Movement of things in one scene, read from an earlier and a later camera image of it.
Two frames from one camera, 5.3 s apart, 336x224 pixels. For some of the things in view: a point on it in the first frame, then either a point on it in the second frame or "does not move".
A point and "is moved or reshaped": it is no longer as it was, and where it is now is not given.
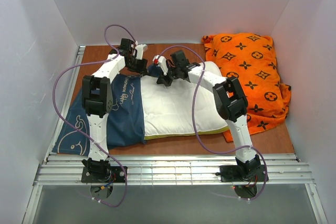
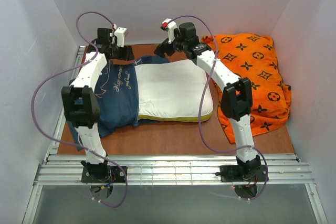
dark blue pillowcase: (125, 123) is moved or reshaped
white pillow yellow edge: (182, 108) is moved or reshaped
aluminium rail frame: (284, 170) does not move
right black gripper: (165, 78) -> (165, 48)
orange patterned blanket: (251, 59) does not move
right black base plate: (234, 173) does not move
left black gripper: (139, 66) -> (125, 52)
